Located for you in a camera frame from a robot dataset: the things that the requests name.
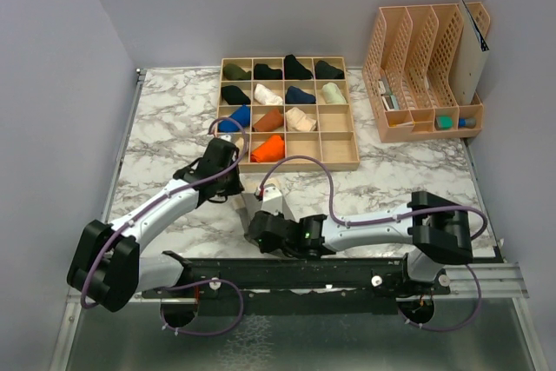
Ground grey underwear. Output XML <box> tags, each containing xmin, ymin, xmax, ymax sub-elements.
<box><xmin>232</xmin><ymin>177</ymin><xmax>295</xmax><ymax>245</ymax></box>

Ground beige boxer underwear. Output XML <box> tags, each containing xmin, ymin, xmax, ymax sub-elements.
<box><xmin>285</xmin><ymin>107</ymin><xmax>317</xmax><ymax>132</ymax></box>

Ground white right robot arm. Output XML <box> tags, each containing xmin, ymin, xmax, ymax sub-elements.
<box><xmin>242</xmin><ymin>185</ymin><xmax>473</xmax><ymax>294</ymax></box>

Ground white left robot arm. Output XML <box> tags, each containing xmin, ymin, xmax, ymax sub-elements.
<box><xmin>67</xmin><ymin>137</ymin><xmax>243</xmax><ymax>312</ymax></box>

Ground beige rolled cloth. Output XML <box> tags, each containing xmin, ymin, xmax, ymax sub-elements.
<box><xmin>235</xmin><ymin>137</ymin><xmax>245</xmax><ymax>151</ymax></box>

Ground blue rolled cloth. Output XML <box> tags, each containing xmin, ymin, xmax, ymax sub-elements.
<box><xmin>218</xmin><ymin>105</ymin><xmax>251</xmax><ymax>133</ymax></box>

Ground orange rolled cloth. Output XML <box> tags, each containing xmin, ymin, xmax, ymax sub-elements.
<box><xmin>250</xmin><ymin>135</ymin><xmax>286</xmax><ymax>163</ymax></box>

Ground black rolled cloth left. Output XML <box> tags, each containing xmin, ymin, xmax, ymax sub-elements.
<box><xmin>221</xmin><ymin>85</ymin><xmax>251</xmax><ymax>105</ymax></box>

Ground black rolled cloth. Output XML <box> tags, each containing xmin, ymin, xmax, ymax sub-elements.
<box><xmin>283</xmin><ymin>54</ymin><xmax>313</xmax><ymax>80</ymax></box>
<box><xmin>253</xmin><ymin>63</ymin><xmax>283</xmax><ymax>80</ymax></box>
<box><xmin>221</xmin><ymin>85</ymin><xmax>251</xmax><ymax>105</ymax></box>

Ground brown rolled cloth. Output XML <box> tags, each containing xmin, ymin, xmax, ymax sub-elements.
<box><xmin>253</xmin><ymin>108</ymin><xmax>284</xmax><ymax>132</ymax></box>

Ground white rolled cloth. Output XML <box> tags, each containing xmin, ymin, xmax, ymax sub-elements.
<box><xmin>254</xmin><ymin>83</ymin><xmax>283</xmax><ymax>106</ymax></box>

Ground wooden compartment tray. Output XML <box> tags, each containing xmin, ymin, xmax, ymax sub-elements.
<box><xmin>216</xmin><ymin>55</ymin><xmax>360</xmax><ymax>173</ymax></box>

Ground olive green rolled cloth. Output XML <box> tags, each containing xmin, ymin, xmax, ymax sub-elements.
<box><xmin>222</xmin><ymin>63</ymin><xmax>251</xmax><ymax>81</ymax></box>

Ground navy rolled cloth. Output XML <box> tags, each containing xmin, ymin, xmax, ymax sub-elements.
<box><xmin>285</xmin><ymin>86</ymin><xmax>316</xmax><ymax>105</ymax></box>

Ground pale green rolled cloth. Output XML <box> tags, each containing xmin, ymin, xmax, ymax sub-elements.
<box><xmin>321</xmin><ymin>83</ymin><xmax>347</xmax><ymax>104</ymax></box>

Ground dark green rolled cloth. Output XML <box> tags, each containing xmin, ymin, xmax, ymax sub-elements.
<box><xmin>314</xmin><ymin>60</ymin><xmax>345</xmax><ymax>80</ymax></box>

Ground cards in rack slot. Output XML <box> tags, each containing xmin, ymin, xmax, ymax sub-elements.
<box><xmin>378</xmin><ymin>76</ymin><xmax>414</xmax><ymax>128</ymax></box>

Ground pink file organizer rack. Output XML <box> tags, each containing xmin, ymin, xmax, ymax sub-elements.
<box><xmin>362</xmin><ymin>3</ymin><xmax>484</xmax><ymax>142</ymax></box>

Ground blue grey cylinder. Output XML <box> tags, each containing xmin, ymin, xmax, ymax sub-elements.
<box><xmin>458</xmin><ymin>117</ymin><xmax>476</xmax><ymax>129</ymax></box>

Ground grey folder in rack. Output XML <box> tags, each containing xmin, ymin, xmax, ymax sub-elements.
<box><xmin>449</xmin><ymin>0</ymin><xmax>491</xmax><ymax>106</ymax></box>

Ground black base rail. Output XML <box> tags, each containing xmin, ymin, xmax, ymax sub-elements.
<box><xmin>139</xmin><ymin>257</ymin><xmax>450</xmax><ymax>316</ymax></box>

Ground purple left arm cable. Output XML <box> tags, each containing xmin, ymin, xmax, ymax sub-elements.
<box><xmin>80</xmin><ymin>116</ymin><xmax>251</xmax><ymax>338</ymax></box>

